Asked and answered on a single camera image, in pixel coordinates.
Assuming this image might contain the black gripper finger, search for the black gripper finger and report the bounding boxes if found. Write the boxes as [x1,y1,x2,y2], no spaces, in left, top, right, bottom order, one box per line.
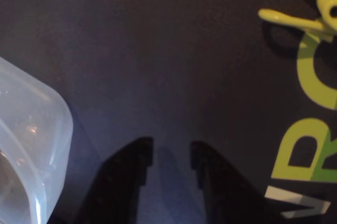
[73,136,154,224]
[190,140,287,224]

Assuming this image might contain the clear plastic food container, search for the clear plastic food container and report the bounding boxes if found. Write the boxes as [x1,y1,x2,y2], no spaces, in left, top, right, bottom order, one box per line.
[0,56,74,224]

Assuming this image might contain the yellow-green clothespin clip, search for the yellow-green clothespin clip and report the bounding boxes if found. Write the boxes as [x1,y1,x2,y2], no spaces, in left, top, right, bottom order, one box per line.
[258,0,337,42]

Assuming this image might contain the dark grey NOWROBO mat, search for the dark grey NOWROBO mat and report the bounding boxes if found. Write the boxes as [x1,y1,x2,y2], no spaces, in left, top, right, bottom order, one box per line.
[0,0,337,224]

